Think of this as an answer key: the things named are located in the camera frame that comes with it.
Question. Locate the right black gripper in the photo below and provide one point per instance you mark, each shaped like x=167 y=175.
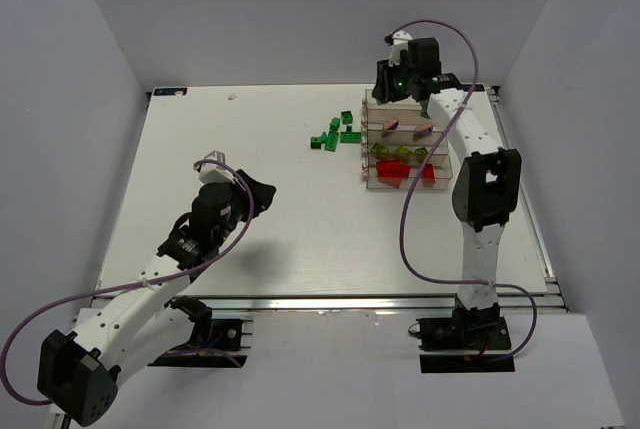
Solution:
x=388 y=90

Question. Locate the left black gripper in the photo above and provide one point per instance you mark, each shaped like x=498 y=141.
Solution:
x=247 y=191

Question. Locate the purple lego base brick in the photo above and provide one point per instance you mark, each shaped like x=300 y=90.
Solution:
x=422 y=131

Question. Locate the lime lego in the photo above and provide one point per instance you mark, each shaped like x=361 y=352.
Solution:
x=380 y=151

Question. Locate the green long lego brick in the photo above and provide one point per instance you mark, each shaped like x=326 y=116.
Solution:
x=331 y=141

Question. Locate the red long lego brick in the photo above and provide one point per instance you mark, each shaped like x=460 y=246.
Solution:
x=389 y=167

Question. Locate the red small lego brick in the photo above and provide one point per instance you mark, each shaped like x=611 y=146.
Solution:
x=404 y=170

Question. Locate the purple curved lego piece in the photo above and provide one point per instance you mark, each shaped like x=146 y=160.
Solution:
x=390 y=125

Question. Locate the red curved lego piece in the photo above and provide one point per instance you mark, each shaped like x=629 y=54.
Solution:
x=391 y=180

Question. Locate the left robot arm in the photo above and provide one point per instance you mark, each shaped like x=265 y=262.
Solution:
x=82 y=371

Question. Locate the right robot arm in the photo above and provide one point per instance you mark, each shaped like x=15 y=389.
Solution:
x=487 y=186

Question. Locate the clear compartment organizer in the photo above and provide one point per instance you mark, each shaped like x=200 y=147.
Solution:
x=401 y=144

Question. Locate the green lego brick top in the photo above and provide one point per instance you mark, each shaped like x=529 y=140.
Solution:
x=347 y=117

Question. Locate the green lego brick small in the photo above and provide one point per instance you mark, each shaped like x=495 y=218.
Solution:
x=335 y=124

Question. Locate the green flat lego plate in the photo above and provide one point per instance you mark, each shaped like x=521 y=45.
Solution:
x=350 y=137

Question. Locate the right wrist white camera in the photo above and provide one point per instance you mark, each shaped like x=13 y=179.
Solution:
x=397 y=42

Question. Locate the wrist white camera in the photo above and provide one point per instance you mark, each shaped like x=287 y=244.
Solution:
x=397 y=42
x=212 y=168

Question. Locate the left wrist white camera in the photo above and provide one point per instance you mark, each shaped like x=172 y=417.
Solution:
x=212 y=168

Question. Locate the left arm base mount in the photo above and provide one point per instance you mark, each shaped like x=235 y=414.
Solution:
x=214 y=342

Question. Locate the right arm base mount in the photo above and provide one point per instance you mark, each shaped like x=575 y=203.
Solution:
x=444 y=348

